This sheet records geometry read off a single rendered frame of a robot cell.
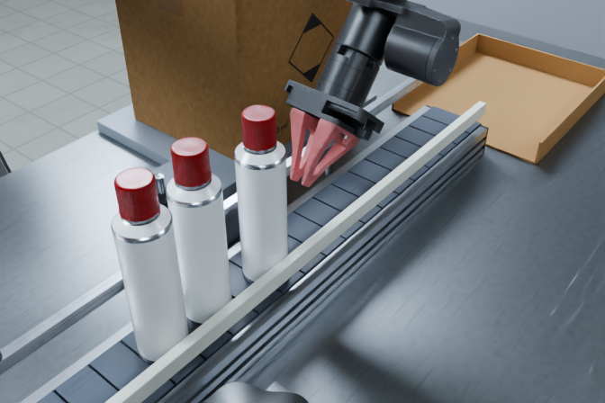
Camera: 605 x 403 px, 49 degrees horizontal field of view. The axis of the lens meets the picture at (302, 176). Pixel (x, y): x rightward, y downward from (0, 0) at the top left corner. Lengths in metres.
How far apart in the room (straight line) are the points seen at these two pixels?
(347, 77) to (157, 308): 0.31
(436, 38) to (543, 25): 2.30
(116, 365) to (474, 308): 0.40
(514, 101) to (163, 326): 0.78
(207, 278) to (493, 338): 0.33
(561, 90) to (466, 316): 0.60
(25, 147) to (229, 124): 1.89
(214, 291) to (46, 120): 2.31
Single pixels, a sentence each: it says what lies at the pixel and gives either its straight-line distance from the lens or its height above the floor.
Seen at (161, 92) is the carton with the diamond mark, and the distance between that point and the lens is 1.03.
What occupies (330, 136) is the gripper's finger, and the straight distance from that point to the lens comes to 0.71.
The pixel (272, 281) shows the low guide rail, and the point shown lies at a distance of 0.70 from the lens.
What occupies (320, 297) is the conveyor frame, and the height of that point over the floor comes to 0.84.
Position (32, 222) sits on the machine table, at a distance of 0.97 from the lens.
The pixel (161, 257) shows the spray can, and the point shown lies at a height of 1.01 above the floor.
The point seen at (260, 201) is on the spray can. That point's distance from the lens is 0.67.
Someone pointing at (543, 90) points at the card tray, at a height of 0.83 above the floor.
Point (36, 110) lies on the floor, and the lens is 3.02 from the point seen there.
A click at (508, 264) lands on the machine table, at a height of 0.83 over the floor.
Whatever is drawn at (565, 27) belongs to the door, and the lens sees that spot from 2.96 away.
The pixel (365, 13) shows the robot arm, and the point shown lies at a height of 1.13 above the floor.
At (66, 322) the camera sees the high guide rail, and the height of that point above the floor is 0.96.
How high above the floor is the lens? 1.41
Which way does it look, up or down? 36 degrees down
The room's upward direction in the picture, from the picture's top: straight up
